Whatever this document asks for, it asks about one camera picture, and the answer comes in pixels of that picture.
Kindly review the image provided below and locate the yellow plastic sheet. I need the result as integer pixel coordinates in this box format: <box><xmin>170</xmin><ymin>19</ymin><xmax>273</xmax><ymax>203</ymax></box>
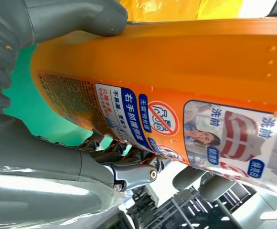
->
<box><xmin>119</xmin><ymin>0</ymin><xmax>245</xmax><ymax>23</ymax></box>

